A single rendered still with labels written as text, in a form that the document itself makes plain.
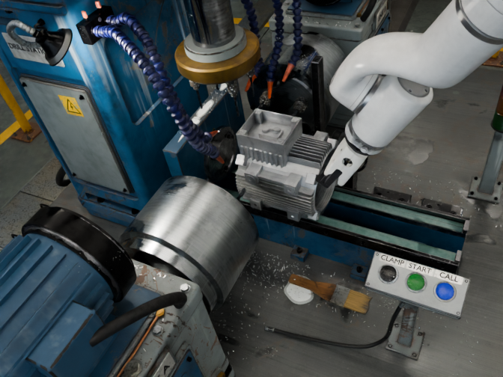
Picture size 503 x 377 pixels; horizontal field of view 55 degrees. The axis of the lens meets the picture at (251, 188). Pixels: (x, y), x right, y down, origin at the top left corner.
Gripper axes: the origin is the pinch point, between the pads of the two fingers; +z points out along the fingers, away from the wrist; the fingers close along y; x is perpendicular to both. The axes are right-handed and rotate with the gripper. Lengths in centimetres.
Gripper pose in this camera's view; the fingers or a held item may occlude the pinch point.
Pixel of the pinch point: (326, 177)
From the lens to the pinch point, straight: 106.6
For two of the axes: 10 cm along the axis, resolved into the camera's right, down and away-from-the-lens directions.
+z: -3.3, 4.8, 8.2
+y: 4.5, -6.8, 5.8
